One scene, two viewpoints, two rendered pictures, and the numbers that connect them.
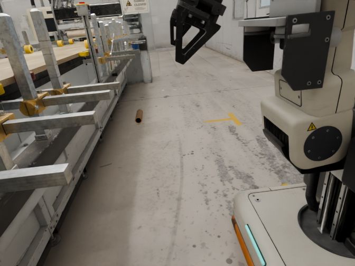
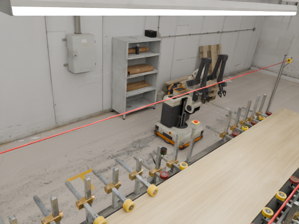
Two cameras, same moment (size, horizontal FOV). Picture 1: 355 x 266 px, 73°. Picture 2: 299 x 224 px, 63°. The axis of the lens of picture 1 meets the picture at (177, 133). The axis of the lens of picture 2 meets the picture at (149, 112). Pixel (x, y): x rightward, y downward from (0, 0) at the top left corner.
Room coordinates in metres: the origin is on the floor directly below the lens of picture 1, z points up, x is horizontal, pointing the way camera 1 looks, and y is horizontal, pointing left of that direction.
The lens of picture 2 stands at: (3.69, 1.87, 2.41)
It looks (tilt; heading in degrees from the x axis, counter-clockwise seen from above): 27 degrees down; 227
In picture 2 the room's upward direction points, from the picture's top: 5 degrees clockwise
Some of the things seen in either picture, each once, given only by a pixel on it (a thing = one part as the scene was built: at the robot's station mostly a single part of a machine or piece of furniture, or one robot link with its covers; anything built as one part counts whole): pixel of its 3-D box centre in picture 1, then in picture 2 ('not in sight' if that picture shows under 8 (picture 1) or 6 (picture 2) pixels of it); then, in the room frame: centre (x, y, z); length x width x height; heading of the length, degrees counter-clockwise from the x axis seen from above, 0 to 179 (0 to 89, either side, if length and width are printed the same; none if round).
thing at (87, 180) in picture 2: (117, 40); (88, 202); (3.08, 0.61, 0.93); 0.04 x 0.04 x 0.48; 3
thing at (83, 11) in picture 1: (83, 10); (195, 125); (1.82, 0.55, 1.18); 0.07 x 0.07 x 0.08; 3
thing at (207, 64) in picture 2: not in sight; (205, 73); (0.87, -0.12, 1.40); 0.11 x 0.06 x 0.43; 2
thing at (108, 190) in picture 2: not in sight; (112, 186); (2.85, 0.60, 0.95); 0.14 x 0.06 x 0.05; 3
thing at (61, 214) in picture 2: not in sight; (52, 219); (3.35, 0.62, 0.95); 0.14 x 0.06 x 0.05; 3
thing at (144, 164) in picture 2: (116, 53); (148, 168); (2.37, 0.50, 0.84); 0.43 x 0.03 x 0.04; 93
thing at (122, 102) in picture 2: not in sight; (135, 76); (0.69, -1.91, 0.78); 0.90 x 0.45 x 1.55; 3
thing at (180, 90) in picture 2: not in sight; (179, 92); (0.68, -0.70, 0.87); 0.23 x 0.15 x 0.11; 3
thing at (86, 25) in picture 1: (92, 50); (191, 145); (1.82, 0.55, 0.93); 0.05 x 0.05 x 0.45; 3
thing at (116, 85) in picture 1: (74, 90); (220, 133); (1.12, 0.47, 0.81); 0.43 x 0.03 x 0.04; 93
